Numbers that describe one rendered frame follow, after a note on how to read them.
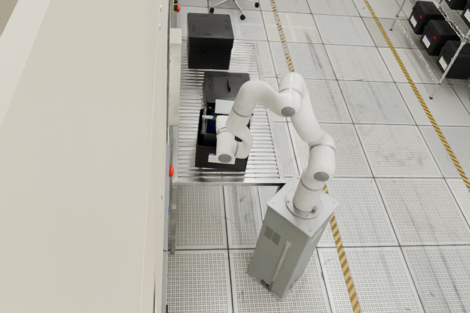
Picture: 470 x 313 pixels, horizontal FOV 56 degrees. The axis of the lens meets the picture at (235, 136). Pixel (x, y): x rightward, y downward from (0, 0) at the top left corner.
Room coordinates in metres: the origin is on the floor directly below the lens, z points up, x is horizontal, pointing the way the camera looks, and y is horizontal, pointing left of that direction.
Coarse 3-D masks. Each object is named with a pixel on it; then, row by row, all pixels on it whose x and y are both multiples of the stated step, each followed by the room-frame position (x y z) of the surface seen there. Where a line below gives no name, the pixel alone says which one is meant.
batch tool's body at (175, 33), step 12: (168, 12) 1.09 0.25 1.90; (168, 24) 1.11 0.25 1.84; (168, 36) 1.11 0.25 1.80; (180, 36) 1.70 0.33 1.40; (168, 48) 1.05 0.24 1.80; (180, 48) 1.65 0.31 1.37; (168, 60) 0.99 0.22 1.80; (180, 60) 1.65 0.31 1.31; (168, 72) 0.99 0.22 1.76; (168, 84) 1.02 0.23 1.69; (168, 96) 1.05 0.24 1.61; (168, 120) 1.13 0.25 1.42; (168, 132) 1.59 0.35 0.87; (168, 144) 1.51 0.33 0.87
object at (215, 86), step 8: (208, 72) 2.16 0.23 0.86; (216, 72) 2.17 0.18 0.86; (224, 72) 2.19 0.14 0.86; (208, 80) 2.08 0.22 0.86; (216, 80) 2.09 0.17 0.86; (224, 80) 2.10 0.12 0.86; (232, 80) 2.12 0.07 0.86; (240, 80) 2.13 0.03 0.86; (248, 80) 2.15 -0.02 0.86; (208, 88) 2.01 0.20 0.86; (216, 88) 2.02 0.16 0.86; (224, 88) 2.03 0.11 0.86; (232, 88) 2.04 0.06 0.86; (208, 96) 1.93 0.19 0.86; (216, 96) 1.95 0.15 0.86; (224, 96) 1.96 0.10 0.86; (232, 96) 1.97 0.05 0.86; (208, 104) 1.88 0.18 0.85
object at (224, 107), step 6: (216, 102) 1.65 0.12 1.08; (222, 102) 1.66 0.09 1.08; (228, 102) 1.66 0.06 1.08; (204, 108) 1.69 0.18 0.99; (210, 108) 1.71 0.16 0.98; (216, 108) 1.60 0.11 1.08; (222, 108) 1.61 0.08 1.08; (228, 108) 1.62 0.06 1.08; (204, 114) 1.65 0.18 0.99; (210, 114) 1.71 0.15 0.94; (228, 114) 1.58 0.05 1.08; (204, 120) 1.60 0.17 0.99; (204, 126) 1.56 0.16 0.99; (204, 132) 1.52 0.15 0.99; (204, 138) 1.51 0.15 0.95; (210, 138) 1.52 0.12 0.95; (216, 138) 1.52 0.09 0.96; (204, 144) 1.51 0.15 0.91; (210, 144) 1.52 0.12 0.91; (216, 144) 1.52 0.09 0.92
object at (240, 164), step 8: (200, 112) 1.74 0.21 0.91; (200, 120) 1.74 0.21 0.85; (200, 128) 1.74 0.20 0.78; (248, 128) 1.69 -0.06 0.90; (200, 136) 1.69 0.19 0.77; (200, 144) 1.63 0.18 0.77; (200, 152) 1.47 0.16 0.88; (208, 152) 1.48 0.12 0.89; (200, 160) 1.47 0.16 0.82; (208, 160) 1.48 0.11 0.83; (216, 160) 1.48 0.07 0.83; (240, 160) 1.50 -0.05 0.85; (216, 168) 1.48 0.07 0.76; (224, 168) 1.49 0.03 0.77; (232, 168) 1.49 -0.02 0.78; (240, 168) 1.50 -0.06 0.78
